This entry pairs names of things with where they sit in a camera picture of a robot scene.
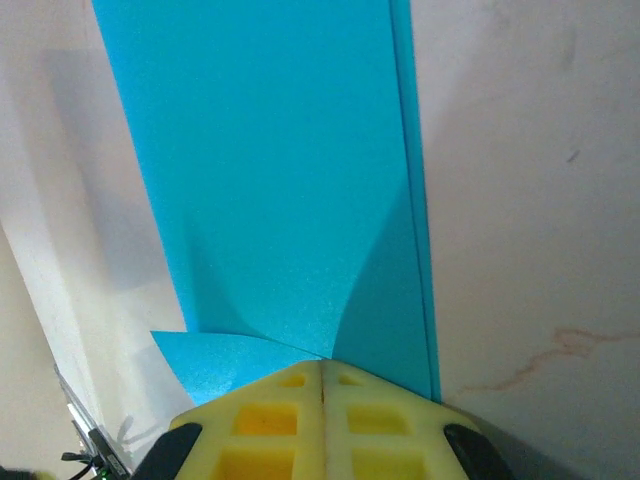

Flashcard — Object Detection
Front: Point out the blue square paper sheet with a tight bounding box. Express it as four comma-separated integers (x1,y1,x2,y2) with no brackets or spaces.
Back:
91,0,442,407

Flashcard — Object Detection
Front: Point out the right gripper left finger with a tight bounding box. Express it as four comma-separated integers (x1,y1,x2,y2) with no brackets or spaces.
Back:
132,360,325,480

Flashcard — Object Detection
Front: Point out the long aluminium base rail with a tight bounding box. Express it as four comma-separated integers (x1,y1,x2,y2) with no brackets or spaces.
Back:
52,363,132,480

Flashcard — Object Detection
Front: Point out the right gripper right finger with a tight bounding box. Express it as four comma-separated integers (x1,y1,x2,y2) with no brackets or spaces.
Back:
322,361,517,480

